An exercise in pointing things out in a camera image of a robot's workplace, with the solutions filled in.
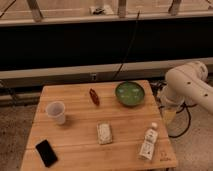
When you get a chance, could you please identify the black smartphone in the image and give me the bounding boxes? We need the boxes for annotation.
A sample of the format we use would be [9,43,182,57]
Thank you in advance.
[35,140,58,167]

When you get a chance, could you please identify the black hanging cable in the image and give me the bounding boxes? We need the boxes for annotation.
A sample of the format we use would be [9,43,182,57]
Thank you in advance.
[111,10,141,81]

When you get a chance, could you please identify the black cables on floor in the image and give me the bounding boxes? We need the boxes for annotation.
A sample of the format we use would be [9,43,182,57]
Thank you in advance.
[150,81,200,139]

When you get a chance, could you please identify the green ceramic bowl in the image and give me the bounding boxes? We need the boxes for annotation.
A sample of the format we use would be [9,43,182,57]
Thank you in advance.
[115,81,145,107]

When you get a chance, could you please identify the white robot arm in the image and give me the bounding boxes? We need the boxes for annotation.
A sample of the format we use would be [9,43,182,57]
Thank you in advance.
[160,61,213,114]

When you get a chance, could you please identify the small white plastic bottle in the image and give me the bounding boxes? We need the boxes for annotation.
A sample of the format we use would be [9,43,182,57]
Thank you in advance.
[139,122,158,160]

